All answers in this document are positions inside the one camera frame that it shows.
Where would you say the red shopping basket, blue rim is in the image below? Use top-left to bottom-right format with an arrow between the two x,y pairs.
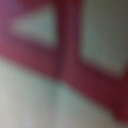
0,0 -> 128,123

